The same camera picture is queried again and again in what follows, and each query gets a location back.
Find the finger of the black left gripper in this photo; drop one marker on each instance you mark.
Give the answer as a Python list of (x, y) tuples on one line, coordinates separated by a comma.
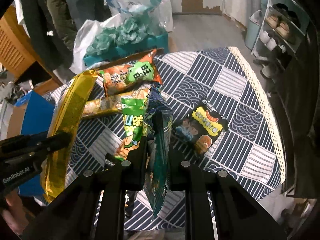
[(23, 144)]

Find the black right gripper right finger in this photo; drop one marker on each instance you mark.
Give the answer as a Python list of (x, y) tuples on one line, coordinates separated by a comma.
[(217, 206)]

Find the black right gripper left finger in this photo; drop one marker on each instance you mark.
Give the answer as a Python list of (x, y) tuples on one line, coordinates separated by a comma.
[(92, 206)]

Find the blue cardboard box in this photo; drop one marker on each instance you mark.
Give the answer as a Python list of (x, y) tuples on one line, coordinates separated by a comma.
[(31, 114)]

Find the long gold snack package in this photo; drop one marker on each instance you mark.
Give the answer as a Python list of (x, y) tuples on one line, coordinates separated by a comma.
[(65, 132)]

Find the black yellow snack bag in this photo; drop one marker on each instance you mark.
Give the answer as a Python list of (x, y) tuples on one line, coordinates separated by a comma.
[(201, 128)]

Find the long gold cracker package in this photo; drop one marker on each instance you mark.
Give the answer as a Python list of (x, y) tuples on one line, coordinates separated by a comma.
[(112, 104)]

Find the dark green snack bag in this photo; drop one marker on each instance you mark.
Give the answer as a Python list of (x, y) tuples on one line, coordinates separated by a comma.
[(157, 128)]

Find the green peanut snack bag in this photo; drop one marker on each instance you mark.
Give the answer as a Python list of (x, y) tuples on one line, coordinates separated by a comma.
[(133, 118)]

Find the orange green rice cracker bag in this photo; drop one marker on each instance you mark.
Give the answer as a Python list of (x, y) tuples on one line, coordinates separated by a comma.
[(118, 78)]

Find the navy white patterned tablecloth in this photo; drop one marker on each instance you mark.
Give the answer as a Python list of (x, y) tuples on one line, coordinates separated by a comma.
[(250, 151)]

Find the wooden louvered wardrobe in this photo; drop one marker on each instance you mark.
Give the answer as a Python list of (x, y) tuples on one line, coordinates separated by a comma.
[(20, 59)]

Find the dark hanging jacket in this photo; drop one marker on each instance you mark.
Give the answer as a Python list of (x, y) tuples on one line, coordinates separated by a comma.
[(44, 38)]

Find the teal cardboard box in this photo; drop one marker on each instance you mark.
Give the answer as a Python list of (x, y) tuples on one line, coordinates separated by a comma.
[(118, 52)]

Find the blue white plastic bag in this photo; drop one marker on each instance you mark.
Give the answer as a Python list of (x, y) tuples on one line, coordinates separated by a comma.
[(135, 2)]

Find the metal shoe rack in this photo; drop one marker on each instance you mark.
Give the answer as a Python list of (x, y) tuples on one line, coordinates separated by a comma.
[(283, 28)]

